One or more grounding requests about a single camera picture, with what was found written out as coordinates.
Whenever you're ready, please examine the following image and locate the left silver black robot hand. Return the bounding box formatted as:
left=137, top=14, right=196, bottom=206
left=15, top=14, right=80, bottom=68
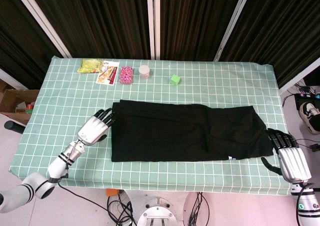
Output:
left=76, top=107, right=116, bottom=147

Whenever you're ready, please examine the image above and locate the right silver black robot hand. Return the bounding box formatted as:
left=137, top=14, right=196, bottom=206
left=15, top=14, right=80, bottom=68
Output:
left=260, top=127, right=312, bottom=184

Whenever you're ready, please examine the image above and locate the black cloth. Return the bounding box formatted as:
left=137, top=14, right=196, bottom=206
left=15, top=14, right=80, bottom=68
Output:
left=110, top=99, right=275, bottom=163

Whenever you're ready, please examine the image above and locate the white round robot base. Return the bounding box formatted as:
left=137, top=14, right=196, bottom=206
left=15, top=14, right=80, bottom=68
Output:
left=136, top=195, right=180, bottom=226

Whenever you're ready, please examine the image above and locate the black white sneaker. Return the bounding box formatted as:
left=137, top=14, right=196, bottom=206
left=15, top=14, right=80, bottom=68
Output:
left=299, top=101, right=320, bottom=136

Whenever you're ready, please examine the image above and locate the white printed food packet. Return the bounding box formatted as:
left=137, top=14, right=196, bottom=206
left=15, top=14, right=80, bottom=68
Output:
left=95, top=60, right=120, bottom=85

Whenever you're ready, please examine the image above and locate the black floor electronics box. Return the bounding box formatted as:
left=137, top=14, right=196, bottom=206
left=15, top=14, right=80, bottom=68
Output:
left=294, top=85, right=320, bottom=111

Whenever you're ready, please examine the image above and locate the yellow green snack bag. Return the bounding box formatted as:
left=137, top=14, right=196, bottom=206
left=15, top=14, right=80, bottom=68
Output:
left=76, top=58, right=104, bottom=74

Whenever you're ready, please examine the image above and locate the pink patterned small box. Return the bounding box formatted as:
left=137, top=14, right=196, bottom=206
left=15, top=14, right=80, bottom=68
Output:
left=119, top=66, right=134, bottom=85

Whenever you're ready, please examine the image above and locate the brown cardboard box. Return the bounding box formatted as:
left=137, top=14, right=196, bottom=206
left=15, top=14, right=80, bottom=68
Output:
left=0, top=79, right=40, bottom=126

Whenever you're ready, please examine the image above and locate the green checkered tablecloth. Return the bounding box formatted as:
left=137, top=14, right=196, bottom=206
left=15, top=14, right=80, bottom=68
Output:
left=8, top=55, right=301, bottom=196

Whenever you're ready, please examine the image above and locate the black pleated curtain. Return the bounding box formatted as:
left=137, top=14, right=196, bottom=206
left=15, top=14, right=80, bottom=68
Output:
left=219, top=0, right=320, bottom=88
left=0, top=0, right=63, bottom=89
left=159, top=0, right=247, bottom=61
left=26, top=0, right=152, bottom=60

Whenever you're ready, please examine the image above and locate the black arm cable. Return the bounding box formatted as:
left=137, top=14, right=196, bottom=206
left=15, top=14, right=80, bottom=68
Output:
left=57, top=172, right=137, bottom=226

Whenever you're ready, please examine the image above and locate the black cylinder handle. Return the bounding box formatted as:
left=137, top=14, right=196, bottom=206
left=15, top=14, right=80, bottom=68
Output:
left=4, top=120, right=27, bottom=134

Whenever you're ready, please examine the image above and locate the black floor cable bundle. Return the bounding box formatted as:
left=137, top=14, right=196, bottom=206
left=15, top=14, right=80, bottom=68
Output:
left=106, top=195, right=138, bottom=226
left=188, top=192, right=210, bottom=226

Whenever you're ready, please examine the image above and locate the white frame post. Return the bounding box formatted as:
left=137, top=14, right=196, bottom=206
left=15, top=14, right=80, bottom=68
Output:
left=11, top=0, right=72, bottom=58
left=278, top=63, right=320, bottom=94
left=213, top=0, right=255, bottom=62
left=146, top=0, right=161, bottom=60

